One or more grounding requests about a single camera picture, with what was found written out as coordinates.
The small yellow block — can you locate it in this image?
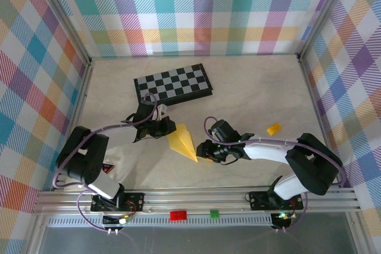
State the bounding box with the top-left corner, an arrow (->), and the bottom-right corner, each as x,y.
267,123 -> 282,136

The grey slotted cable duct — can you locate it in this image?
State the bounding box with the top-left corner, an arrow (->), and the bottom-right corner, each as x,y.
47,217 -> 273,227

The black controller board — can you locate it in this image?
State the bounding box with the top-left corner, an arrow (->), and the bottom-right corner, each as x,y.
102,214 -> 132,227
271,211 -> 295,228

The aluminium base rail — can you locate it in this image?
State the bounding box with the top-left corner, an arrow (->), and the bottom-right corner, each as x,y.
32,187 -> 363,215

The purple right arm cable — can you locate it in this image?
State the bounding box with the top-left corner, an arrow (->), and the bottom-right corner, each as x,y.
203,116 -> 348,234

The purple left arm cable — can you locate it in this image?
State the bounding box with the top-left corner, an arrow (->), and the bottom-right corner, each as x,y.
52,92 -> 158,234

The aluminium corner post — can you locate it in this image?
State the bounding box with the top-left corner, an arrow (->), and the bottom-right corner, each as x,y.
297,0 -> 358,58
35,0 -> 92,64

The black grey folding chessboard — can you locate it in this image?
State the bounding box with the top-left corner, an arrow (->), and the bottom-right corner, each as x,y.
133,63 -> 214,114

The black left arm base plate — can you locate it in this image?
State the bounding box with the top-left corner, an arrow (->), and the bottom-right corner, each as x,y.
90,192 -> 146,212

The aluminium side rail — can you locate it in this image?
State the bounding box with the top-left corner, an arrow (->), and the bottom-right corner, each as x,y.
52,57 -> 95,191

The yellow square paper sheet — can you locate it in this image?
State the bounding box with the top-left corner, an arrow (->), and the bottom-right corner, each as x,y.
167,123 -> 199,163

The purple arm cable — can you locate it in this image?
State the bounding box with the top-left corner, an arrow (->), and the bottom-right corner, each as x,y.
203,116 -> 348,234
52,92 -> 158,234

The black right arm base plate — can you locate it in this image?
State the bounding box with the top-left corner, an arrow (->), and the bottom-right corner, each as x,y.
249,190 -> 304,211

